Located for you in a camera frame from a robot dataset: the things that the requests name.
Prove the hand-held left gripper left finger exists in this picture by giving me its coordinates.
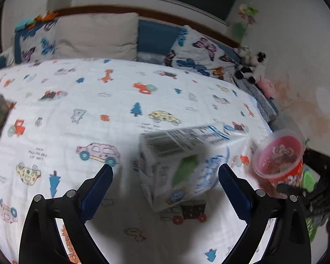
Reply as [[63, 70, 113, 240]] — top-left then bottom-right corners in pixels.
[[19, 164, 114, 264]]

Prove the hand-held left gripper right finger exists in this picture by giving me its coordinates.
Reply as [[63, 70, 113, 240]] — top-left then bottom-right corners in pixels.
[[218, 163, 311, 264]]

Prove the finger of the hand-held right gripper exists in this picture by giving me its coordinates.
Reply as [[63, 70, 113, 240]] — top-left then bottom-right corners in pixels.
[[304, 148, 330, 171], [277, 183, 324, 199]]

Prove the green plastic basket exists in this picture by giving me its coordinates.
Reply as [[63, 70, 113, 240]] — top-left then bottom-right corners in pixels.
[[299, 170, 320, 243]]

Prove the red snack cup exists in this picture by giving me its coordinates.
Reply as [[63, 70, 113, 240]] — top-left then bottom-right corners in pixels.
[[252, 128, 305, 192]]

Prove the white milk carton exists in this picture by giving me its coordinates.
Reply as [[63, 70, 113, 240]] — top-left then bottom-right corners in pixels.
[[139, 125, 248, 213]]

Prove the printed blanket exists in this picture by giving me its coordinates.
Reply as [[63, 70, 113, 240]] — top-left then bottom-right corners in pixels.
[[0, 58, 273, 264]]

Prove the blue striped cloth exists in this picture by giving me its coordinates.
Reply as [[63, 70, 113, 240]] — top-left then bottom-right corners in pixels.
[[233, 76, 279, 123]]

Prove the pink plush toy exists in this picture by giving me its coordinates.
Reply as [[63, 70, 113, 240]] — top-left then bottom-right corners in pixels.
[[257, 78, 277, 100]]

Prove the black and white cow plush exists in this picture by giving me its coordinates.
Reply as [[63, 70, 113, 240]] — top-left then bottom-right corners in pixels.
[[234, 52, 267, 84]]

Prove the grey and white plush toy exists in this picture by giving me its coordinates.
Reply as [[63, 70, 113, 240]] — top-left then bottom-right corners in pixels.
[[233, 46, 251, 61]]

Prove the butterfly print pillow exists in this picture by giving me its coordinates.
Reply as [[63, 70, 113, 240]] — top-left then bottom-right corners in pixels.
[[15, 19, 59, 64], [165, 25, 241, 82]]

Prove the beige pillow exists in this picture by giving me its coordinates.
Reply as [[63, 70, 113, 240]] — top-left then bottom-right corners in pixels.
[[54, 12, 139, 61]]

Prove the blue bed cushion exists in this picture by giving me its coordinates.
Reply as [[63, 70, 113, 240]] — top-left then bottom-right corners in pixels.
[[137, 19, 182, 64]]

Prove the wooden bed headboard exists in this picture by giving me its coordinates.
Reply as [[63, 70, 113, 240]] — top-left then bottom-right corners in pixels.
[[52, 5, 242, 50]]

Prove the colourful flower wall decoration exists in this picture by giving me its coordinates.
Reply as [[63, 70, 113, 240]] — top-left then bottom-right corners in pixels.
[[232, 3, 259, 38]]

